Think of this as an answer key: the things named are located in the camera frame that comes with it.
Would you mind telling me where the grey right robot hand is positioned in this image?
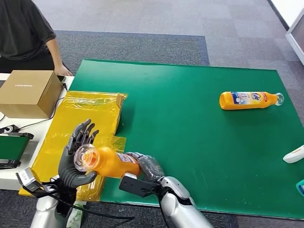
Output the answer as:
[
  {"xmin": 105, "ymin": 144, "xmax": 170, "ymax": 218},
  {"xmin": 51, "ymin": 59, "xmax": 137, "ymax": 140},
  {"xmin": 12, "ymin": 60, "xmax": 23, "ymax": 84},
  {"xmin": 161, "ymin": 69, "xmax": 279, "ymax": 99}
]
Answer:
[{"xmin": 125, "ymin": 152, "xmax": 165, "ymax": 183}]

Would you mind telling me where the white plastic bottle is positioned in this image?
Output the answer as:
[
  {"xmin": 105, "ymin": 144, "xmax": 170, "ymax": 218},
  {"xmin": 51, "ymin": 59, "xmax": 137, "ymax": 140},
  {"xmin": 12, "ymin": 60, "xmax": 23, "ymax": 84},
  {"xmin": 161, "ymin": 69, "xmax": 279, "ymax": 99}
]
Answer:
[{"xmin": 283, "ymin": 145, "xmax": 304, "ymax": 164}]

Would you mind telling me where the white framed board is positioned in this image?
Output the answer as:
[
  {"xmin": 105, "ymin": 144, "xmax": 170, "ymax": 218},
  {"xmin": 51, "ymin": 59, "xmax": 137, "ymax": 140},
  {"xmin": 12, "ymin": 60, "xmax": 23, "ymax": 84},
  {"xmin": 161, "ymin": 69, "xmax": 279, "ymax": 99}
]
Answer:
[{"xmin": 285, "ymin": 8, "xmax": 304, "ymax": 66}]

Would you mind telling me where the teal packet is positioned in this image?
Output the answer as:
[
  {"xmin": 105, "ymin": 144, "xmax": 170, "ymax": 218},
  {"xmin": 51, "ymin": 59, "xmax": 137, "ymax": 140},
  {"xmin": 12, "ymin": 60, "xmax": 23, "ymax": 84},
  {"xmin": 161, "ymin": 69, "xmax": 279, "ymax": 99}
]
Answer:
[{"xmin": 296, "ymin": 180, "xmax": 304, "ymax": 198}]

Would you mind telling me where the green table mat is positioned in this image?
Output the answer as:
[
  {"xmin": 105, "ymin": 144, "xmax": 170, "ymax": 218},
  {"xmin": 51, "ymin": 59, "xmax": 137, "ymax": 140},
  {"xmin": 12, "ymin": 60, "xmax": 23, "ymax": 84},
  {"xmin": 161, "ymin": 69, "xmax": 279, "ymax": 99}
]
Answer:
[{"xmin": 69, "ymin": 58, "xmax": 304, "ymax": 220}]

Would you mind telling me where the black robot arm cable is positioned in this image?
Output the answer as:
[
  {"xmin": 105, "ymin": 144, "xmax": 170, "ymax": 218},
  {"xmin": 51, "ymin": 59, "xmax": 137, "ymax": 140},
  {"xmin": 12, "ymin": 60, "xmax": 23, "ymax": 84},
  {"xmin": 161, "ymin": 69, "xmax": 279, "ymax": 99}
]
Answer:
[{"xmin": 22, "ymin": 180, "xmax": 136, "ymax": 228}]

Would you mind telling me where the person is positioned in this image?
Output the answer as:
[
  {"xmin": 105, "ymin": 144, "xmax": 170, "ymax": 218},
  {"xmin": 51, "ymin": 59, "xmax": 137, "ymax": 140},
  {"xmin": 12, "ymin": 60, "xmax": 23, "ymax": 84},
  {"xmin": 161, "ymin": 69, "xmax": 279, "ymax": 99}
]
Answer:
[{"xmin": 0, "ymin": 0, "xmax": 73, "ymax": 77}]

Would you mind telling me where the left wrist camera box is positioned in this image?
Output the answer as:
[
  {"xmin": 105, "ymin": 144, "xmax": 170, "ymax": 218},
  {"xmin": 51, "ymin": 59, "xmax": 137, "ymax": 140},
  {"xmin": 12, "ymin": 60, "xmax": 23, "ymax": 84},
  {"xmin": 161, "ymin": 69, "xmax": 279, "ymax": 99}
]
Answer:
[{"xmin": 15, "ymin": 167, "xmax": 43, "ymax": 193}]

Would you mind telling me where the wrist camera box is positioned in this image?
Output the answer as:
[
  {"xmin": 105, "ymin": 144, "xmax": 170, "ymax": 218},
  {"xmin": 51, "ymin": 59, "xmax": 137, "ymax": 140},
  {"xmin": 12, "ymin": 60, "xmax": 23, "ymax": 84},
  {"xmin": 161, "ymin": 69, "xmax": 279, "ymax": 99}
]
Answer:
[
  {"xmin": 15, "ymin": 167, "xmax": 43, "ymax": 193},
  {"xmin": 118, "ymin": 174, "xmax": 163, "ymax": 199}
]

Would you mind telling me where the white green-printed plastic bag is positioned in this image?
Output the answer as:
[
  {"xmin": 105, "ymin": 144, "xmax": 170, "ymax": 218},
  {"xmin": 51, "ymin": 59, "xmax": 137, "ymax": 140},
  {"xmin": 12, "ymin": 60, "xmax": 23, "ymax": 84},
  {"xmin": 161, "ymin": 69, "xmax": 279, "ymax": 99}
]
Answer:
[{"xmin": 66, "ymin": 201, "xmax": 84, "ymax": 228}]

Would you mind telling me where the yellow plastic-wrapped box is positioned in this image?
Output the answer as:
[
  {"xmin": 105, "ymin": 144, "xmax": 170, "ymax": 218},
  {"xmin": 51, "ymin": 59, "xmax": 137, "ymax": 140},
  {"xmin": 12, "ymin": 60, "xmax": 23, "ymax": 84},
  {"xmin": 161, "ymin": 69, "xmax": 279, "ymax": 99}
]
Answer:
[{"xmin": 18, "ymin": 90, "xmax": 128, "ymax": 203}]

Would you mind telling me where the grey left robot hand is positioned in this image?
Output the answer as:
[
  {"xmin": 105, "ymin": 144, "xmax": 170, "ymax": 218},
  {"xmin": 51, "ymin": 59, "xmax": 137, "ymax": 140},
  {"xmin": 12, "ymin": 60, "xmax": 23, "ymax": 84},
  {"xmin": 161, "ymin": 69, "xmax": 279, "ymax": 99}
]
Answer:
[{"xmin": 58, "ymin": 119, "xmax": 100, "ymax": 189}]

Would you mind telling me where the orange bottle with blue label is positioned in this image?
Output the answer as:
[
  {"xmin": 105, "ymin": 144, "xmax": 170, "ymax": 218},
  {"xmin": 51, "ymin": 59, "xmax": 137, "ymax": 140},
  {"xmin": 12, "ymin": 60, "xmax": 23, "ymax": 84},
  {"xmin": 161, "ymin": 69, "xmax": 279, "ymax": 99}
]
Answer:
[{"xmin": 219, "ymin": 91, "xmax": 284, "ymax": 111}]

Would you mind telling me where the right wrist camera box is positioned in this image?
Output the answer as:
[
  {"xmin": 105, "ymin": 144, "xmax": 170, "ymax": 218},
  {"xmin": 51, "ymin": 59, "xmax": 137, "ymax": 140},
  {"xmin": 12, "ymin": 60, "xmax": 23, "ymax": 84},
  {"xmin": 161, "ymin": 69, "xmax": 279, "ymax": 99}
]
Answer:
[{"xmin": 118, "ymin": 174, "xmax": 163, "ymax": 199}]

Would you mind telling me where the green belt black-framed device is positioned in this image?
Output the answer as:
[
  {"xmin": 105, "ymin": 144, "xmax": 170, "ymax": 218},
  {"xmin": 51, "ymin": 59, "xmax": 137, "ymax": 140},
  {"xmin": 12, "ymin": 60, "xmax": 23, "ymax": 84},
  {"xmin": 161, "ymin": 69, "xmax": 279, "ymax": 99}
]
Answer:
[{"xmin": 0, "ymin": 132, "xmax": 35, "ymax": 170}]

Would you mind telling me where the white side table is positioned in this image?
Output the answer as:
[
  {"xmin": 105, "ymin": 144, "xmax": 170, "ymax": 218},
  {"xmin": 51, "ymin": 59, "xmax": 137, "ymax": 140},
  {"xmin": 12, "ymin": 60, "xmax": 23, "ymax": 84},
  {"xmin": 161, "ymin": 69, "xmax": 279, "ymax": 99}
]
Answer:
[{"xmin": 0, "ymin": 73, "xmax": 75, "ymax": 191}]

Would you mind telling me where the orange bottle with white-pink label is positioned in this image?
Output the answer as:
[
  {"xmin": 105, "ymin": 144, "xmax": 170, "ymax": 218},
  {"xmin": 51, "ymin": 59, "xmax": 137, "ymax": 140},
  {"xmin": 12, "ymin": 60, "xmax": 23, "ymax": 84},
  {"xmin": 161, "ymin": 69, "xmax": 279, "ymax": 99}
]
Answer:
[{"xmin": 73, "ymin": 144, "xmax": 143, "ymax": 179}]

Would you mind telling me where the thin black table cable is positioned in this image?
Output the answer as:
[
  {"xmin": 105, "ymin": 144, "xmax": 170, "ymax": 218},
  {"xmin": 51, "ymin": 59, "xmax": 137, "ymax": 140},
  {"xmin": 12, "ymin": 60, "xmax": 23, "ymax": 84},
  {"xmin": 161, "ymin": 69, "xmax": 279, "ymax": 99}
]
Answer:
[{"xmin": 0, "ymin": 82, "xmax": 67, "ymax": 133}]

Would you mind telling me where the brown cardboard box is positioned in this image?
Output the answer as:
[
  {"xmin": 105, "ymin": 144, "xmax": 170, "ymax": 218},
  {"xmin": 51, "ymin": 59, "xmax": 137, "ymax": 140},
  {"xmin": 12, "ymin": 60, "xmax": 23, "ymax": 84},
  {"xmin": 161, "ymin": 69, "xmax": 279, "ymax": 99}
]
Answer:
[{"xmin": 0, "ymin": 69, "xmax": 63, "ymax": 120}]

